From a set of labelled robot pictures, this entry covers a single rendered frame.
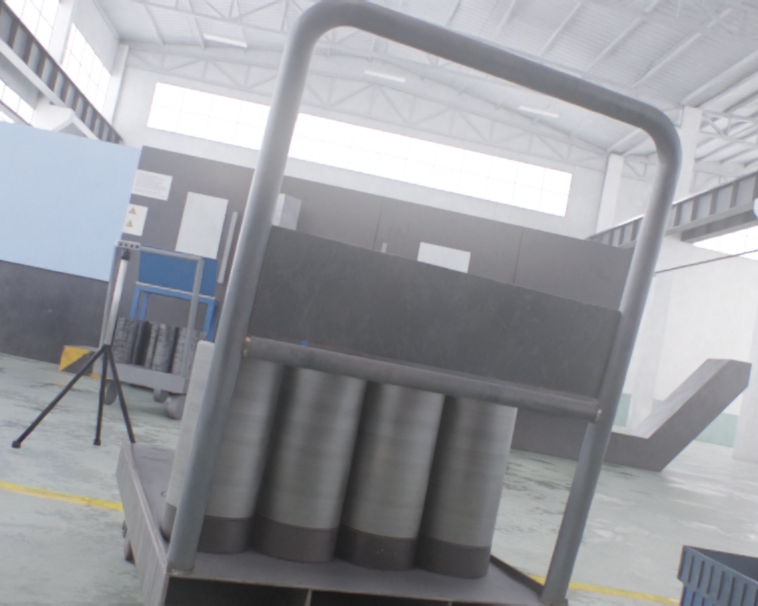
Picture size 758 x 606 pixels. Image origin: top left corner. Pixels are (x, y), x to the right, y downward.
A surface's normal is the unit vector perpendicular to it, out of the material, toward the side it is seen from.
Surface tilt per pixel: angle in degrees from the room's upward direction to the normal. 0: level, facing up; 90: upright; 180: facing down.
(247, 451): 90
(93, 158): 86
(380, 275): 98
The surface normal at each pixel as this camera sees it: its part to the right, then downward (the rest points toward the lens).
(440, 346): 0.33, 0.15
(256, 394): 0.63, 0.08
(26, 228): 0.12, -0.10
